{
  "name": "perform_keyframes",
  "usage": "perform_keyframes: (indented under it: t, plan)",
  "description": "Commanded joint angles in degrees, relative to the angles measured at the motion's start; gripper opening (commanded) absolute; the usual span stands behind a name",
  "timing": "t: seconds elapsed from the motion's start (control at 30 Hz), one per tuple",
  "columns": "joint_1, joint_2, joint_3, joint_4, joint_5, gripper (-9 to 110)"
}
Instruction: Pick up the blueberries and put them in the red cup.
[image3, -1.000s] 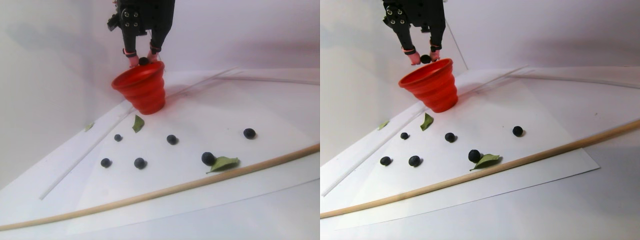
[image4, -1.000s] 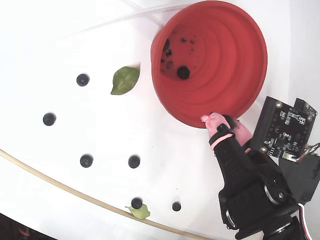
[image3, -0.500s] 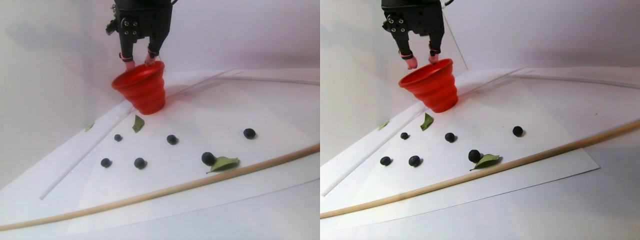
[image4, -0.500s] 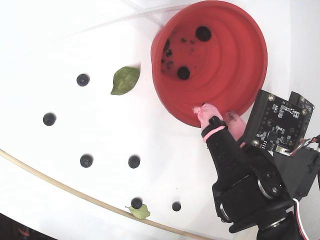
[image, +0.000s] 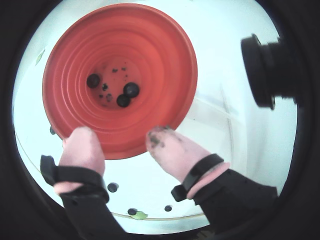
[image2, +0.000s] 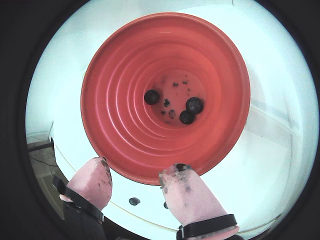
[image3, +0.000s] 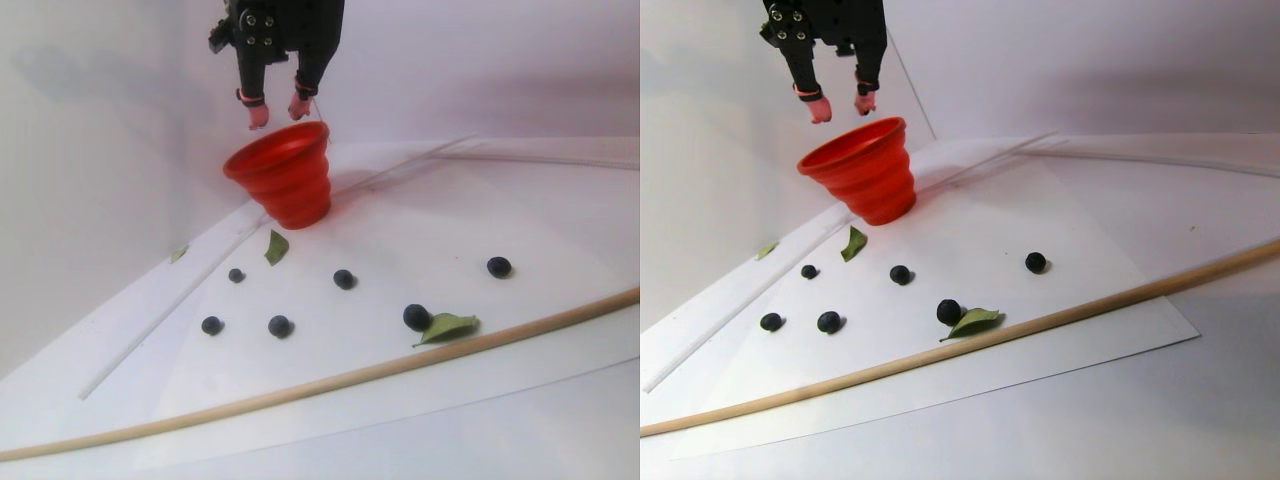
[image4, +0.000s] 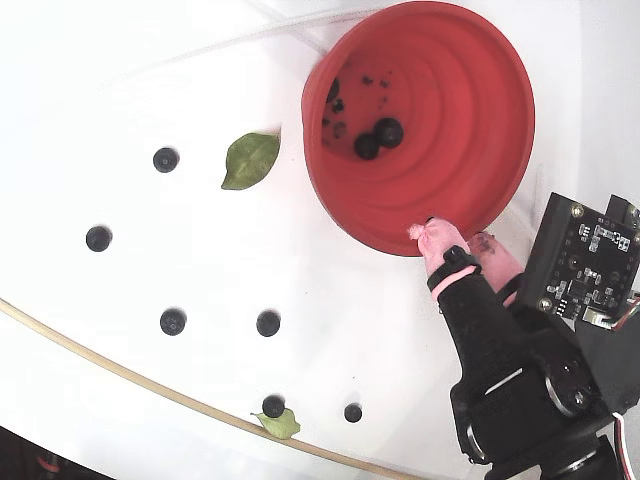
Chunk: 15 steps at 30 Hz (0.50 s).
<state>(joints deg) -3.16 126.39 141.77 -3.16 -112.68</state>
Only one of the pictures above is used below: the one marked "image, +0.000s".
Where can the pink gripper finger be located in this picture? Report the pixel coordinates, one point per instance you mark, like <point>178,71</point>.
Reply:
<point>172,152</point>
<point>82,152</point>

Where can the red collapsible cup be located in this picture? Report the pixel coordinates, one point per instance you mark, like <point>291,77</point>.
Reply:
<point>155,62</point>

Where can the white paper sheet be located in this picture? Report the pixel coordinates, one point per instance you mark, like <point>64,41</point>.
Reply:
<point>150,180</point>

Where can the medium green leaf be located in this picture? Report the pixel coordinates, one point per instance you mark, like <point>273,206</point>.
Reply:
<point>140,215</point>

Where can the black camera module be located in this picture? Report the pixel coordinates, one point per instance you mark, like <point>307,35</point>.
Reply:
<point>260,75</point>

